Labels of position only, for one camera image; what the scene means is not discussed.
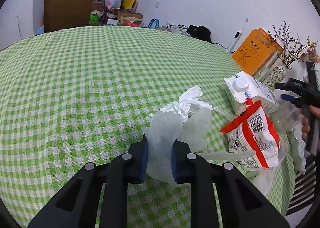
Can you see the translucent white plastic wrapper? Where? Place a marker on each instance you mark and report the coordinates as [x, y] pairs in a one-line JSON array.
[[164, 130]]

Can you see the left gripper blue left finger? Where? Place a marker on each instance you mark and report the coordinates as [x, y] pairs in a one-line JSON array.
[[128, 168]]

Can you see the blue handled bag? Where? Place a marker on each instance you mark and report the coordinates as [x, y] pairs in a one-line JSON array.
[[153, 24]]

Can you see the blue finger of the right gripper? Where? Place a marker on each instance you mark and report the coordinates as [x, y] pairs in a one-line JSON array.
[[290, 99]]

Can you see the white milk carton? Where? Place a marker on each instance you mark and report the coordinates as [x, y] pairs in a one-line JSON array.
[[241, 86]]

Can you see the green checkered tablecloth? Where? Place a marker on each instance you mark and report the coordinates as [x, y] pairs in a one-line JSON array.
[[84, 95]]

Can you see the clear glass jar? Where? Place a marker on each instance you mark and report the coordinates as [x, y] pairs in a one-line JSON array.
[[287, 116]]

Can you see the white electric toothbrush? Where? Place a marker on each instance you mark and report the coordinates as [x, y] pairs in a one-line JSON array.
[[236, 38]]

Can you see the orange book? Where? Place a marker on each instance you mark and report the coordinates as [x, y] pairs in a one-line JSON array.
[[256, 51]]

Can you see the dried flowers bouquet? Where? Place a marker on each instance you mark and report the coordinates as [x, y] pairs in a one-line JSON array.
[[293, 49]]

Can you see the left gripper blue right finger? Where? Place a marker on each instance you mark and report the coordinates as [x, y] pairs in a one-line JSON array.
[[190, 168]]

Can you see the yellow shopping bag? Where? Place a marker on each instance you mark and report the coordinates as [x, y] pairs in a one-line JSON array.
[[128, 4]]

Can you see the speckled small vase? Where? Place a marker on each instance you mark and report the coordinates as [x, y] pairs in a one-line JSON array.
[[278, 74]]

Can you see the red white snack bag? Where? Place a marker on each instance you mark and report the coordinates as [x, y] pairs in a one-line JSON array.
[[253, 131]]

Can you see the dark wooden slatted chair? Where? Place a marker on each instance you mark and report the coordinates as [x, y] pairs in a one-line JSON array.
[[305, 185]]

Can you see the person's right hand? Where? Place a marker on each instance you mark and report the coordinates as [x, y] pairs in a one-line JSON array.
[[305, 122]]

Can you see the white tissue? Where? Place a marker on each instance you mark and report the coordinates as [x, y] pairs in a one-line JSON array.
[[188, 103]]

